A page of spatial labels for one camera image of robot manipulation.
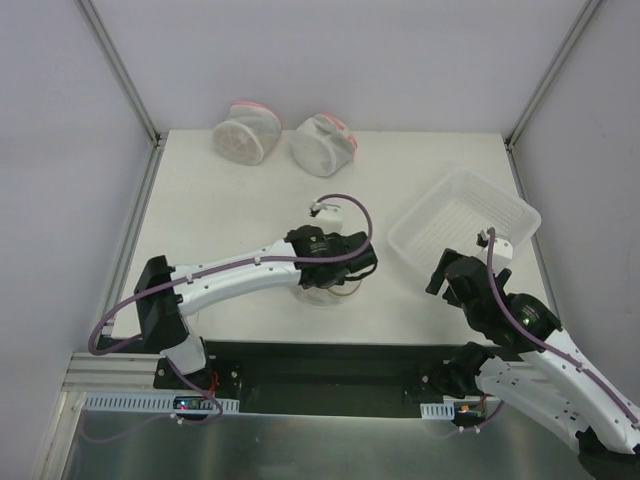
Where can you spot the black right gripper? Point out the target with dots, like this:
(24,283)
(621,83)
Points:
(445,273)

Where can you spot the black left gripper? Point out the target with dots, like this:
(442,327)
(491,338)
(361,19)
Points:
(364,255)

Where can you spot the white mesh laundry bag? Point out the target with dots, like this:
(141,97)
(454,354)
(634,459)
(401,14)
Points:
(325,298)

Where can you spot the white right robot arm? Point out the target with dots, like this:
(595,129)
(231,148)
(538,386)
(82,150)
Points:
(566,394)

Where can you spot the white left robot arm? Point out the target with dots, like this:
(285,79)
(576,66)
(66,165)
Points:
(166,295)

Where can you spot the right pink-trimmed mesh laundry bag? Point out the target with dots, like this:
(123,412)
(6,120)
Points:
(322,145)

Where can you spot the pink-trimmed mesh laundry bag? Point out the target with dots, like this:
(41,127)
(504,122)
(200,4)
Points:
(248,134)
(322,145)

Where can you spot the left pink-trimmed mesh laundry bag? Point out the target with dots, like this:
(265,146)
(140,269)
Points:
(248,134)

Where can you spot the white perforated plastic basket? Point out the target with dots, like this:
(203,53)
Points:
(451,214)

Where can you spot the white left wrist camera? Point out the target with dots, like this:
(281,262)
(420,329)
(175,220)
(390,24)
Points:
(326,216)

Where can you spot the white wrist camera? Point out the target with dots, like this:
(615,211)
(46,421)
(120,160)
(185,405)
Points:
(326,216)
(503,251)

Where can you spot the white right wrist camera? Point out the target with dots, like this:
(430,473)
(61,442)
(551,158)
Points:
(503,251)

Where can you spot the right white slotted cable duct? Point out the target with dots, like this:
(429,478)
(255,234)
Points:
(438,411)

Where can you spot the white slotted cable duct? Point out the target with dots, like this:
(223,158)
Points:
(158,404)
(438,411)

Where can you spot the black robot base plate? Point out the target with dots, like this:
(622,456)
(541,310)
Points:
(306,379)

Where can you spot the aluminium front frame rail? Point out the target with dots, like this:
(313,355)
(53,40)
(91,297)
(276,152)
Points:
(110,373)

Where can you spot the left white slotted cable duct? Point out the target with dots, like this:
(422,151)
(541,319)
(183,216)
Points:
(158,404)

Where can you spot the right aluminium frame post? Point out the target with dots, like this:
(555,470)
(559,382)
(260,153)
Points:
(576,32)

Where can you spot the aluminium frame post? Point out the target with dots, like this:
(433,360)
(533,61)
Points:
(98,30)
(576,32)

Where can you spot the left aluminium frame post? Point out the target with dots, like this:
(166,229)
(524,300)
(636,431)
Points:
(98,30)

